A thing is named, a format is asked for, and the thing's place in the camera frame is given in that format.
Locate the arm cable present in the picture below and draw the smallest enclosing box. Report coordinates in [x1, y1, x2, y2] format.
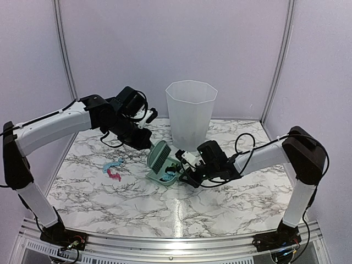
[197, 131, 331, 248]
[0, 97, 79, 138]

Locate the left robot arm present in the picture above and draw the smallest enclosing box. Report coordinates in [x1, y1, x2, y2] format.
[1, 91, 157, 245]

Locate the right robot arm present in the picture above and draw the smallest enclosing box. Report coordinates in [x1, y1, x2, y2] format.
[175, 126, 330, 246]

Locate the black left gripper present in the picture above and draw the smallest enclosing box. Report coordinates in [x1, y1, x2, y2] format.
[104, 113, 152, 150]

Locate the translucent white waste bin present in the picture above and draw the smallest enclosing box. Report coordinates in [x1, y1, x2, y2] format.
[166, 80, 218, 152]

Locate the light blue paper scrap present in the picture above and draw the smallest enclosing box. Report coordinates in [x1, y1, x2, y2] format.
[159, 171, 176, 182]

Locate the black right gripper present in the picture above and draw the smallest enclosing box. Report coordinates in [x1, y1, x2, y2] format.
[179, 161, 218, 189]

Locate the green plastic dustpan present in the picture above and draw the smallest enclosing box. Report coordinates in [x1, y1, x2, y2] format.
[146, 157, 182, 186]

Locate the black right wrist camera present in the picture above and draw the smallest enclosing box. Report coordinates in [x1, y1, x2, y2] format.
[175, 150, 204, 173]

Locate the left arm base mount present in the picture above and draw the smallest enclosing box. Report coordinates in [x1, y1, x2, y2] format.
[40, 209, 88, 250]

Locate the pink scrap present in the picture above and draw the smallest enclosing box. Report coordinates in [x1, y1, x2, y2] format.
[107, 169, 122, 182]

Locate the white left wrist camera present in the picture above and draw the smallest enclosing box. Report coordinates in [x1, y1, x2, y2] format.
[135, 108, 158, 129]

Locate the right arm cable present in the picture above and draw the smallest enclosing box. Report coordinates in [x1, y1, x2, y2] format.
[197, 131, 331, 248]

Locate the aluminium front frame rail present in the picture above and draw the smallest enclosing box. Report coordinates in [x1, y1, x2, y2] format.
[9, 218, 331, 263]

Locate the green hand brush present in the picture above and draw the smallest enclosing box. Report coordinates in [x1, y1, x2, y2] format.
[147, 140, 171, 174]

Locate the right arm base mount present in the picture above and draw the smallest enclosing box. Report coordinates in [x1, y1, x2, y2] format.
[252, 217, 302, 252]

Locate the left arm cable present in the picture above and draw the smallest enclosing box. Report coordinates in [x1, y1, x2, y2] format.
[0, 97, 79, 138]

